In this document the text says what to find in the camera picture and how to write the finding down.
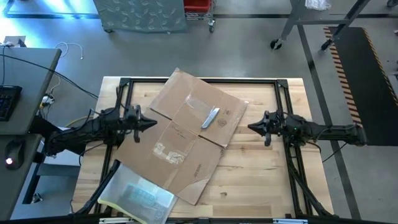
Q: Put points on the white printed box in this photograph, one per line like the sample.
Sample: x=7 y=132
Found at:
x=65 y=158

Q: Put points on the clear pouch with green edge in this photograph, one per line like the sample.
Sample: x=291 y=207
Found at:
x=118 y=193

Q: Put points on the black computer mouse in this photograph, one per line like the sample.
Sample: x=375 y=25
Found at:
x=14 y=154

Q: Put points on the black hazard-striped floor mat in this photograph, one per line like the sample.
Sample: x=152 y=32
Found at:
x=363 y=77

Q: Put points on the black keyboard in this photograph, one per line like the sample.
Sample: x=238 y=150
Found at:
x=7 y=102

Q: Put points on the silver utility knife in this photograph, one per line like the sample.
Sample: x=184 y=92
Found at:
x=210 y=118

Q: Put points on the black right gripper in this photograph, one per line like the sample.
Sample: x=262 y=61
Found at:
x=273 y=127

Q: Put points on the grey rolling table frame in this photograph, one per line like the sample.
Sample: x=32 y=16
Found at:
x=298 y=12

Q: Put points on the white plastic bag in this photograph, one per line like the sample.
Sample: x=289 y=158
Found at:
x=317 y=3

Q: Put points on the black aluminium table frame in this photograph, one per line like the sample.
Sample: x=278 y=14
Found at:
x=282 y=83

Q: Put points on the grey desk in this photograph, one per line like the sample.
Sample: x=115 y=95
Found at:
x=28 y=74

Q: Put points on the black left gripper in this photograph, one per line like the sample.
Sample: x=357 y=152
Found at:
x=135 y=123

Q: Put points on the teal desk calculator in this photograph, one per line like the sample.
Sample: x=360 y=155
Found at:
x=141 y=196

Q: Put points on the brown cardboard box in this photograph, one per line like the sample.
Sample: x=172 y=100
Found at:
x=180 y=140

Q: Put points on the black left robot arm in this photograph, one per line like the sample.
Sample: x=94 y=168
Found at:
x=84 y=130

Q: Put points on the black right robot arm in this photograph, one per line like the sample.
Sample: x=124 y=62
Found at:
x=326 y=130

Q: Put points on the white power adapter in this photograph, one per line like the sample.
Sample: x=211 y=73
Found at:
x=46 y=100

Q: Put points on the black desk leg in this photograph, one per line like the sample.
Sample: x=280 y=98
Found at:
x=40 y=124

